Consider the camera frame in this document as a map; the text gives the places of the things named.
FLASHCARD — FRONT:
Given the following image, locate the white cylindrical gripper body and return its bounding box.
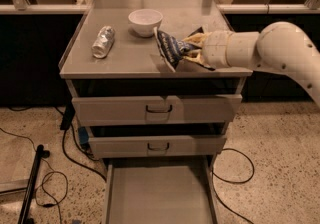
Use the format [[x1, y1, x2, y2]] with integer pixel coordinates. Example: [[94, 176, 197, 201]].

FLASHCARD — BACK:
[[202, 31, 260, 69]]

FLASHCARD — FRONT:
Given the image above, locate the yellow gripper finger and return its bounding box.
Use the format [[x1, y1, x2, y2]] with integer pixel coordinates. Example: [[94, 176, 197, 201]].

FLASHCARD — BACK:
[[183, 27, 211, 48], [183, 50, 213, 70]]

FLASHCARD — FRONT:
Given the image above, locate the blue chip bag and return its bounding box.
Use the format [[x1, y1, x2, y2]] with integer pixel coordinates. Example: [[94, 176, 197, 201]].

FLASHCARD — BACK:
[[154, 28, 200, 71]]

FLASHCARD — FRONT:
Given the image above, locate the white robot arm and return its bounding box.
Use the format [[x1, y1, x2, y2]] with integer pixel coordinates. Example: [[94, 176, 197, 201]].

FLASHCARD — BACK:
[[183, 22, 320, 106]]

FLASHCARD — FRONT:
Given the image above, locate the grey drawer cabinet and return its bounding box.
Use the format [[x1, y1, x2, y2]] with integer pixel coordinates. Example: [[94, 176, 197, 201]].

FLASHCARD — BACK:
[[58, 0, 256, 224]]

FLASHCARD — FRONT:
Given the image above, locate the top grey drawer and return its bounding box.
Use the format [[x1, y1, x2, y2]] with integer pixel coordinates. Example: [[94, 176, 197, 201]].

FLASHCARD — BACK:
[[72, 95, 242, 126]]

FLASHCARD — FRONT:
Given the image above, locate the grey drawer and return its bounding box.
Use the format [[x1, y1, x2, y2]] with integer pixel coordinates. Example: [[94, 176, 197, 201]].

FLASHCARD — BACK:
[[72, 95, 242, 126], [102, 156, 222, 224], [89, 135, 226, 158]]

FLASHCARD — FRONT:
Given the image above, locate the middle grey drawer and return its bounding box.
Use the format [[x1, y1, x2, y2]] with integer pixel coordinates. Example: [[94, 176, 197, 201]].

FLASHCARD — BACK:
[[89, 135, 226, 158]]

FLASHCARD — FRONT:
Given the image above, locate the bottom grey drawer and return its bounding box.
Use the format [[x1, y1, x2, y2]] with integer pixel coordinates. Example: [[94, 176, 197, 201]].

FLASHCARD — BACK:
[[102, 156, 222, 224]]

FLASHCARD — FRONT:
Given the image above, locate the white ceramic bowl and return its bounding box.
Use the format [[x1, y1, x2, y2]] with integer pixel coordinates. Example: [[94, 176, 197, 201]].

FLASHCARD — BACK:
[[128, 9, 163, 37]]

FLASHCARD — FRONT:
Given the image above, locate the black power adapter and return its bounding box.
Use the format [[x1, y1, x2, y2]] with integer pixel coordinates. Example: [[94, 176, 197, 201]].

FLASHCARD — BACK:
[[60, 102, 75, 130]]

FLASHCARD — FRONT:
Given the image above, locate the white horizontal rail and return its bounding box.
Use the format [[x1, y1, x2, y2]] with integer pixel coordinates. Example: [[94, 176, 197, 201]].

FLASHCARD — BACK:
[[0, 4, 320, 14]]

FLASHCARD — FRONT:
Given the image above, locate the black cable right side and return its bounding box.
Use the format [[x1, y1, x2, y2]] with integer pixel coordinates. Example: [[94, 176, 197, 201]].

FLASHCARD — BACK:
[[211, 147, 256, 224]]

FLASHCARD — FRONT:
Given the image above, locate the black floor cable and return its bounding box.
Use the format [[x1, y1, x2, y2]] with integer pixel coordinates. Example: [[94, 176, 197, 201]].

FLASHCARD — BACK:
[[54, 106, 108, 182]]

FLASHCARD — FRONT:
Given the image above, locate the thin black looped cable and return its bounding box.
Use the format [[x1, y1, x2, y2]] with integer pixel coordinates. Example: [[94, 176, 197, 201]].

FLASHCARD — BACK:
[[0, 126, 70, 224]]

